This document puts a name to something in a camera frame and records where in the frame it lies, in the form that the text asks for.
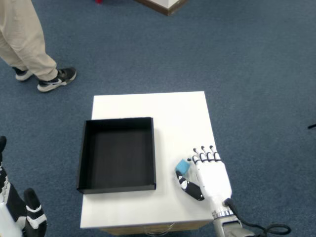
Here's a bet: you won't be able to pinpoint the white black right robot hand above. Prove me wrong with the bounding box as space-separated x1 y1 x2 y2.
175 145 235 220

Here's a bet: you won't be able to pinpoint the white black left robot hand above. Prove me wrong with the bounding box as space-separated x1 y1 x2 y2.
0 135 47 237

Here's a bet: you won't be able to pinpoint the blue cube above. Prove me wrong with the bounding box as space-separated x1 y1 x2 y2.
175 159 191 175

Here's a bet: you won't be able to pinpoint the black open box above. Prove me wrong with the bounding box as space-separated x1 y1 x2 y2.
77 117 158 194

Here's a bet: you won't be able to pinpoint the clear round container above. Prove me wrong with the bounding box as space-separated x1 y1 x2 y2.
145 222 175 235

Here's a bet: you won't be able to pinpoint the wooden table base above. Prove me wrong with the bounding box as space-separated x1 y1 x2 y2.
98 220 213 235

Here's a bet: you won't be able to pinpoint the black white sneaker with swoosh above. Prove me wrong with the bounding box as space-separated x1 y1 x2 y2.
37 67 77 93

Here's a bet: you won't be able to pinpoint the white furniture with wood edge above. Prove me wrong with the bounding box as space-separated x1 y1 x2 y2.
134 0 190 16

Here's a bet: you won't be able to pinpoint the beige trousers of person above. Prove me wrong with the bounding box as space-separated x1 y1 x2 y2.
0 0 59 81

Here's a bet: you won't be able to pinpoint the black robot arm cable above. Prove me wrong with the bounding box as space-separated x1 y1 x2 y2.
223 197 292 237

